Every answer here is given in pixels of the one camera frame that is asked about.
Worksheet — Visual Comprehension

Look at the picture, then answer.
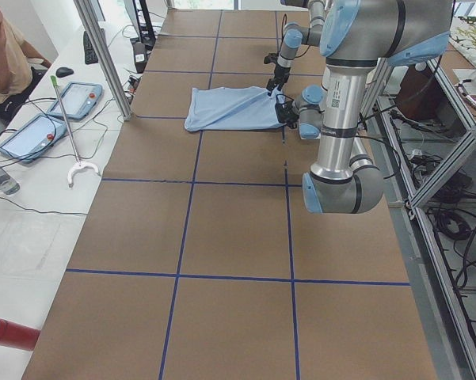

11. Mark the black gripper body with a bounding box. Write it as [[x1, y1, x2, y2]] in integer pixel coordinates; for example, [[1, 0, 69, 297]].
[[264, 53, 291, 86], [275, 94, 299, 129]]

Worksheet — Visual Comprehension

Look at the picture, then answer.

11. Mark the light blue t-shirt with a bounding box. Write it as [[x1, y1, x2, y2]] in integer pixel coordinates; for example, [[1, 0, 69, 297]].
[[185, 86, 285, 132]]

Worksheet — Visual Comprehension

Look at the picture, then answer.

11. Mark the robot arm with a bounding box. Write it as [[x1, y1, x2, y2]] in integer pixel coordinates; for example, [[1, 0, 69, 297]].
[[264, 0, 333, 95], [265, 1, 452, 214]]

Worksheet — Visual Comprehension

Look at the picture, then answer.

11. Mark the black power adapter with label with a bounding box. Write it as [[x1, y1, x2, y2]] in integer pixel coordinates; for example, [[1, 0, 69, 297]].
[[132, 41, 148, 74]]

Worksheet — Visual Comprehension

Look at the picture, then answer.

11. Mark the black keyboard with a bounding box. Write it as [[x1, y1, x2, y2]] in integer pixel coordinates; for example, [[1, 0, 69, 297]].
[[82, 31, 98, 65]]

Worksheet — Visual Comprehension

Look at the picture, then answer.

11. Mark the blue teach pendant far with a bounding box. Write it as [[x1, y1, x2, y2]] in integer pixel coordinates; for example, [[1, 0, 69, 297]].
[[57, 82, 103, 121]]

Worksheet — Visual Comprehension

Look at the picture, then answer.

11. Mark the blue teach pendant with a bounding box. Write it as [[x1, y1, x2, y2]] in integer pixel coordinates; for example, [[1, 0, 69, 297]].
[[57, 82, 103, 121], [0, 114, 67, 162]]

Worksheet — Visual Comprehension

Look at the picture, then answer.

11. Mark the white reacher grabber stick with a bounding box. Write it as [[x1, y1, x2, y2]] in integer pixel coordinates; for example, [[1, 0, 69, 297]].
[[50, 75, 101, 188]]

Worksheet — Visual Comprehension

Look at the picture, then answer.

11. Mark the black computer mouse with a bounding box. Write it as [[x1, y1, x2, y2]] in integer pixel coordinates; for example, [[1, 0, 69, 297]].
[[55, 66, 74, 78]]

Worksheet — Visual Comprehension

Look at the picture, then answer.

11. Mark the blue teach pendant near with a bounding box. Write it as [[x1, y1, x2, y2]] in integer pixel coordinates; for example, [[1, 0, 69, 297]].
[[0, 114, 67, 162]]

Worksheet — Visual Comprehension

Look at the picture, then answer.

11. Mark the seated person in beige shirt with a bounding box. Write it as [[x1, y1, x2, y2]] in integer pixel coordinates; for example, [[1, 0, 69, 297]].
[[0, 10, 51, 124]]

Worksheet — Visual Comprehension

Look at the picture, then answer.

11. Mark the red cylinder tube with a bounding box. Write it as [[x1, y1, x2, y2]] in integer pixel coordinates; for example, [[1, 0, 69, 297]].
[[0, 318, 40, 351]]

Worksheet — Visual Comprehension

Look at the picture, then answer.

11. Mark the white camera mast base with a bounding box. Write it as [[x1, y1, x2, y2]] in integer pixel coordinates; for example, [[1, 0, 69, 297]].
[[321, 66, 331, 92]]

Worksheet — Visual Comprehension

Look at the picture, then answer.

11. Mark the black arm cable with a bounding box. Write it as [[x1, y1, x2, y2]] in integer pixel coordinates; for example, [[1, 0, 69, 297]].
[[276, 13, 314, 56], [275, 93, 405, 181]]

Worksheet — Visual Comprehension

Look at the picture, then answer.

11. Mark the aluminium frame post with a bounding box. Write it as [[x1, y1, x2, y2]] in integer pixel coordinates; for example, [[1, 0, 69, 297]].
[[74, 0, 131, 121]]

